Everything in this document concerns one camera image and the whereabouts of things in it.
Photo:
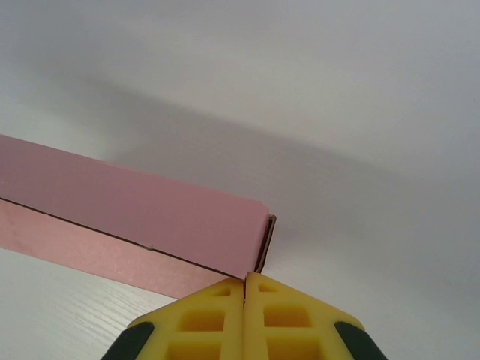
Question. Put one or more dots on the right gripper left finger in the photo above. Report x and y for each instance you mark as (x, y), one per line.
(210, 333)

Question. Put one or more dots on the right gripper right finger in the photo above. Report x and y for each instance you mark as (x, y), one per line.
(285, 333)

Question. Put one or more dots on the pink paper box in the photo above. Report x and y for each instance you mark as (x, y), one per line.
(131, 210)

